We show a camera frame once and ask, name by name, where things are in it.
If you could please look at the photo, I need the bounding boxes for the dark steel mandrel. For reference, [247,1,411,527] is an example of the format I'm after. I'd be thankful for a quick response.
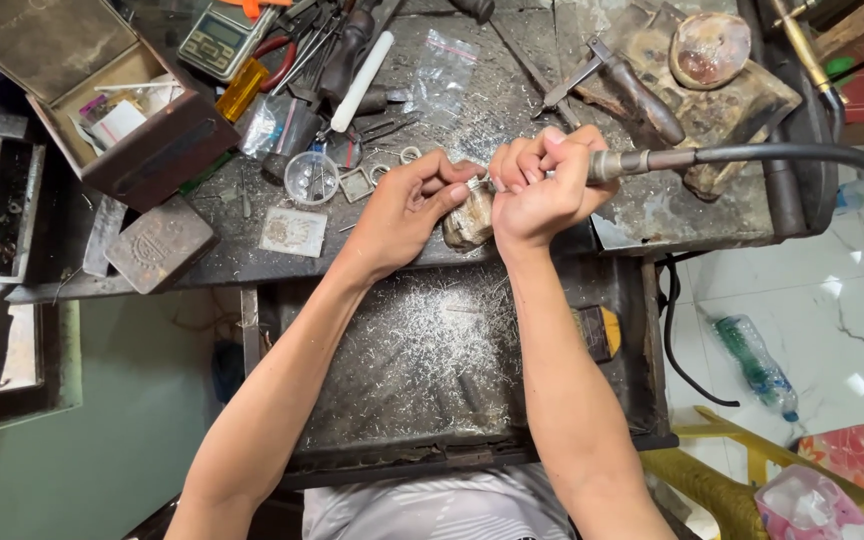
[760,127,810,239]

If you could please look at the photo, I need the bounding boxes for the red-handled pliers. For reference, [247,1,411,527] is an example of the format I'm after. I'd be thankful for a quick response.
[252,33,300,93]

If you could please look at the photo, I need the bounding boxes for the person's white shirt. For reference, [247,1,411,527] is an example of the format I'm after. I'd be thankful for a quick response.
[301,462,577,540]

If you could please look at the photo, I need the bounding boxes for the person's right hand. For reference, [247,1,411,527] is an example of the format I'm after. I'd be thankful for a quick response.
[487,123,621,258]

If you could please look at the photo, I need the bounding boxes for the metal tweezers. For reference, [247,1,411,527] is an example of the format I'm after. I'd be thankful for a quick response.
[355,111,423,147]

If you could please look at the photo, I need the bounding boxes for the worn wooden bench pin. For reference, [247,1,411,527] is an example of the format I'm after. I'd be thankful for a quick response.
[442,183,498,254]

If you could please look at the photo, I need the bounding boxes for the brass torch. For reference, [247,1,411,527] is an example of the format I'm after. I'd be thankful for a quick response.
[768,0,850,144]

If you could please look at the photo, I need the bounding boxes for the small square metal frame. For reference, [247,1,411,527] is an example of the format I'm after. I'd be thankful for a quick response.
[338,166,378,204]

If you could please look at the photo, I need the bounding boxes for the dark wooden tool handle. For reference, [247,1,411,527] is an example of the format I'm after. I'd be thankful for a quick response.
[316,7,378,107]

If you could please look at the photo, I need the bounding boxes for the crumpled clear plastic bag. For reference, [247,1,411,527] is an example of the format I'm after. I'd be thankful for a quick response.
[240,93,322,163]

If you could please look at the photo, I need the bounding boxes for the flat small plastic bag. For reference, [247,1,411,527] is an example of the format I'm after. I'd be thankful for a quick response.
[258,206,329,259]

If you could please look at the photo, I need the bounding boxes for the black cable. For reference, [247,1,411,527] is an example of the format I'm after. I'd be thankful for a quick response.
[660,253,741,409]

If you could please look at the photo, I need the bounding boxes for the pink plastic bag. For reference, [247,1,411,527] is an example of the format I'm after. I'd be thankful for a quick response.
[753,463,864,540]

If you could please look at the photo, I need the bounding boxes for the person's left hand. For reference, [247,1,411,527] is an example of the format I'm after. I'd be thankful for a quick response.
[342,148,488,282]

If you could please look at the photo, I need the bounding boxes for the flat metal bar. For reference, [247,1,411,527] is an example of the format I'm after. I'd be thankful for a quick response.
[82,195,128,279]

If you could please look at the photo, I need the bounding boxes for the open rusty metal box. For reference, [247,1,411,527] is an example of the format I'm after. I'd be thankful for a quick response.
[0,0,243,215]

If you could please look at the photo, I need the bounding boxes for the round clear plastic container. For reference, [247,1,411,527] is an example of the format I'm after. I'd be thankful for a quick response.
[283,150,342,207]

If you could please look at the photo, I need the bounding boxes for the brown-handled metal tool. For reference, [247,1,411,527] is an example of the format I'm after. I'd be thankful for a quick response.
[543,36,688,148]

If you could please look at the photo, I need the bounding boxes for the burnt soldering block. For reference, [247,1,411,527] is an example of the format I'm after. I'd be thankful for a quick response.
[573,6,805,202]

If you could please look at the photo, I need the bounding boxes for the long metal tray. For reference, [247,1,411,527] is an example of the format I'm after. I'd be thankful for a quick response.
[0,136,48,285]

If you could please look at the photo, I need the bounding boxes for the metal drawer with silver filings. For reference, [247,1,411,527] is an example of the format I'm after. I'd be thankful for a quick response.
[240,253,679,490]

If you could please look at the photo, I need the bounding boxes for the yellow and black small box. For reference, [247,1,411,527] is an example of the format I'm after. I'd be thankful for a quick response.
[573,305,623,364]

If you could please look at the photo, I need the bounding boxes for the embossed metal block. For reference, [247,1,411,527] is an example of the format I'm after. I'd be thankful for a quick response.
[103,195,220,296]

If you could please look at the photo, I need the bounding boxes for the amber plastic piece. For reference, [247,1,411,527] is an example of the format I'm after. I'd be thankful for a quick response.
[215,57,270,123]

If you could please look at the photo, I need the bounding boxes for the plastic water bottle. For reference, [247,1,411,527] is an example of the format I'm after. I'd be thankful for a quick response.
[708,314,801,423]

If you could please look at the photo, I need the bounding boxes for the digital pocket scale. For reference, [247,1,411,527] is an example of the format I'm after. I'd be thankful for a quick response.
[177,3,280,83]

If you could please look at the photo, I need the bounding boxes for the bundle of metal hand tools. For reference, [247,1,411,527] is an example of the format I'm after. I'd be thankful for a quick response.
[270,0,407,99]

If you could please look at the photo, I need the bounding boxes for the red floral cloth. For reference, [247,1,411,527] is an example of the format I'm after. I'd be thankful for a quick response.
[797,417,864,520]

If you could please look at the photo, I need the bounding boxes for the flex shaft handpiece with hose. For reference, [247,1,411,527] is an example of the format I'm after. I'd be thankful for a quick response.
[544,141,864,186]

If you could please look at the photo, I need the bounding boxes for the white plastic rod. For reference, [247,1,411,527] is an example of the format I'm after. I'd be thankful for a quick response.
[330,30,396,135]

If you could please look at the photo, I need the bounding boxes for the clear zip bag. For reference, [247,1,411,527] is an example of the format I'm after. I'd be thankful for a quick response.
[408,28,481,123]

